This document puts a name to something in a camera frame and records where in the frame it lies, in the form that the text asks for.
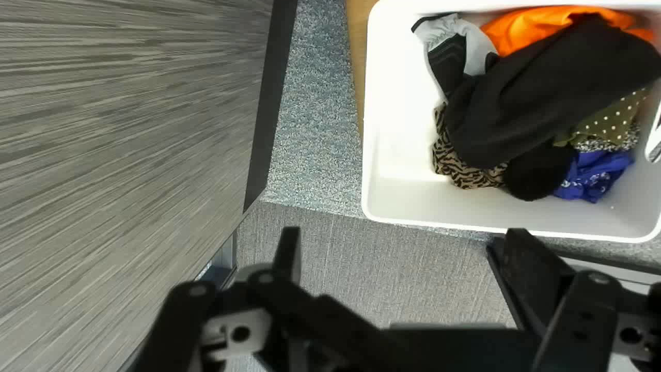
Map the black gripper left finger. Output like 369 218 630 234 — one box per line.
140 224 390 372

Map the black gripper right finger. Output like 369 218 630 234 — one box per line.
486 224 661 372

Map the white plastic storage box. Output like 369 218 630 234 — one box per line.
360 0 661 244

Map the blue cloth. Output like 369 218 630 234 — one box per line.
551 147 636 205

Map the leopard print cloth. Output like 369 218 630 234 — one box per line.
429 100 513 192

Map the olive polka dot cloth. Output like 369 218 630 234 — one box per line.
550 85 653 153

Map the black cloth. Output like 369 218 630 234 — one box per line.
425 12 661 203

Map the orange cloth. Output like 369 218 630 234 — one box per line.
479 4 657 58

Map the grey cloth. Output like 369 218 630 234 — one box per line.
411 12 500 78

